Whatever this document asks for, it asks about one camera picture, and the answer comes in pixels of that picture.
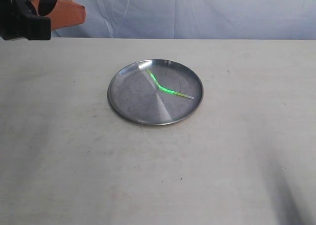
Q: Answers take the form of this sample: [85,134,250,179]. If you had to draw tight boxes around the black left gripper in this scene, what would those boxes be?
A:
[0,0,86,40]

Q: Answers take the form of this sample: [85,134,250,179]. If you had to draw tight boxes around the thin green glow stick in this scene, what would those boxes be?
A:
[146,69,194,100]

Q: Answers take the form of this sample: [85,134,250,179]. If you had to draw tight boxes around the round stainless steel plate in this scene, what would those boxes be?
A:
[107,59,204,126]

